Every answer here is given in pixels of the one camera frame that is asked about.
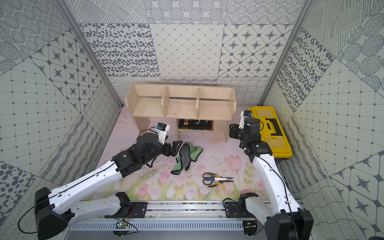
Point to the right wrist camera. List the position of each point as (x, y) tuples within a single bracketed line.
[(244, 114)]

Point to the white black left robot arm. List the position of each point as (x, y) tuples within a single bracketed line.
[(57, 209)]

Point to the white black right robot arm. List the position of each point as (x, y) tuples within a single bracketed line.
[(283, 218)]

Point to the yellow and black toolbox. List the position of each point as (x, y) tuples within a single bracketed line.
[(272, 132)]

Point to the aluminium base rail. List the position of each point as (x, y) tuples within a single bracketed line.
[(174, 216)]

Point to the black gold patterned book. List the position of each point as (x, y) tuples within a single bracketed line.
[(196, 125)]

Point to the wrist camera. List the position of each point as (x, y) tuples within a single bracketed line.
[(244, 114), (162, 130)]

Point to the blue yellow handled scissors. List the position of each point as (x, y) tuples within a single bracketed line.
[(211, 180)]

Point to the right black circuit board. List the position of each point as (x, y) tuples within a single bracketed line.
[(250, 228)]

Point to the left green circuit board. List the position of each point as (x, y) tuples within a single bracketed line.
[(121, 225)]

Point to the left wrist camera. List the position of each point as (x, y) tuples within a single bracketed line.
[(162, 130)]

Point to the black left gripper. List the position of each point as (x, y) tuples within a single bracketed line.
[(171, 148)]

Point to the green grey microfibre cloth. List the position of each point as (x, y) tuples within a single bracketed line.
[(188, 154)]

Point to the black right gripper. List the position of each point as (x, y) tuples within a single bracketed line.
[(233, 130)]

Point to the light wooden bookshelf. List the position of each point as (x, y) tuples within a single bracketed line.
[(217, 104)]

